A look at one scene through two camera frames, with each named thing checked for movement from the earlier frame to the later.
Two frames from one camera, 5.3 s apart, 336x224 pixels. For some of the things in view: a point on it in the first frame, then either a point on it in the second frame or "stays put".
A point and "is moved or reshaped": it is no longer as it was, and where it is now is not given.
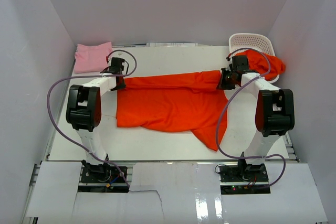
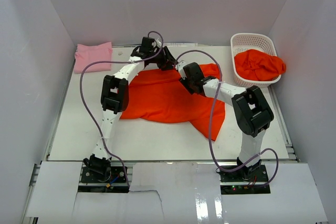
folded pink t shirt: [92, 56] stays put
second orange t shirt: [268, 66] stays put
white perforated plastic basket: [261, 41] stays put
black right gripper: [222, 85] -> [184, 81]
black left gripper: [122, 85] -> [167, 60]
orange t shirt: [179, 103] is moved or reshaped
